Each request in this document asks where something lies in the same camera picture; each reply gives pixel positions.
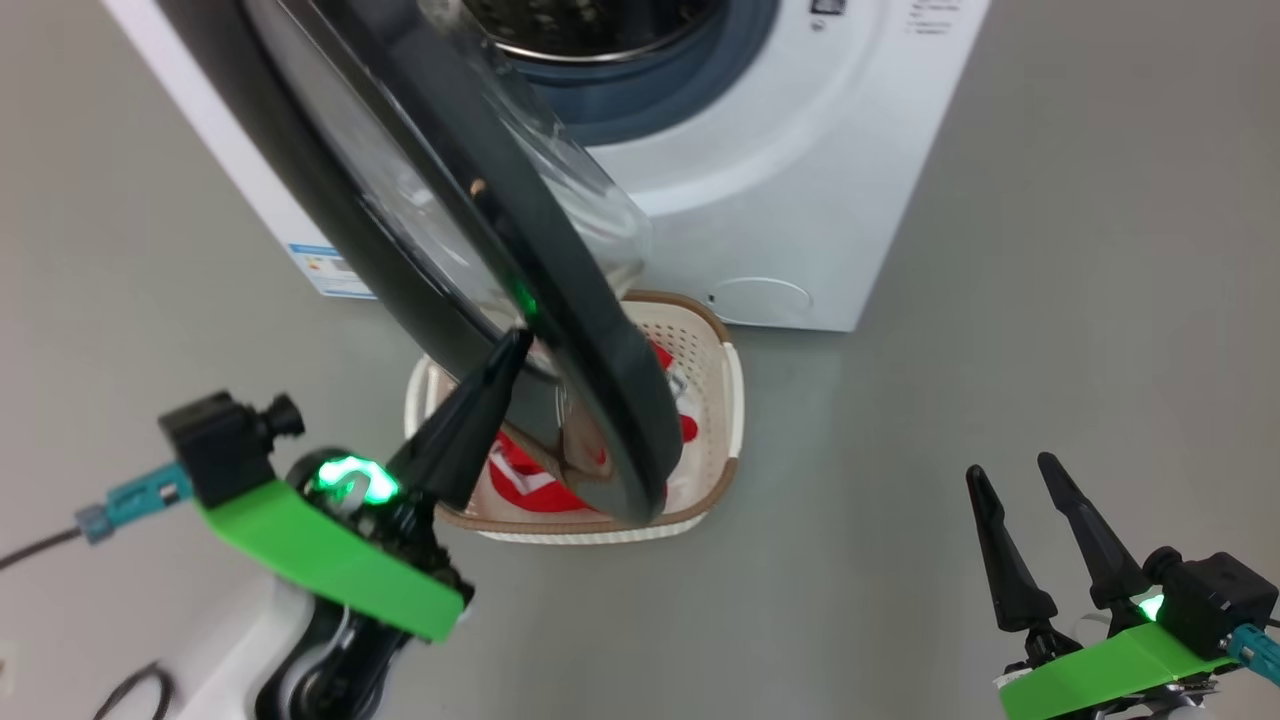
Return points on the white front-load washing machine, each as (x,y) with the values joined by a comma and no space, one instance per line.
(800,200)

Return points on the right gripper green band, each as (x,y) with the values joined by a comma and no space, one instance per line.
(1100,680)

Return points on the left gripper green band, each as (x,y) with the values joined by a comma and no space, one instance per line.
(330,560)

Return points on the round white filter cover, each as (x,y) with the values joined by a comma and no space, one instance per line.
(760,300)

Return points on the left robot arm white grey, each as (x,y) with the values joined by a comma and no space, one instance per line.
(240,660)

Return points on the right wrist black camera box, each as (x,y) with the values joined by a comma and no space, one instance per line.
(1215,600)

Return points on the black round glass washer door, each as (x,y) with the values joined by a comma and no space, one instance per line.
(620,400)

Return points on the blue energy label sticker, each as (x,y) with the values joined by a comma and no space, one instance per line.
(325,270)

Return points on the cream perforated laundry basket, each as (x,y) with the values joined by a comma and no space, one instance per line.
(700,350)

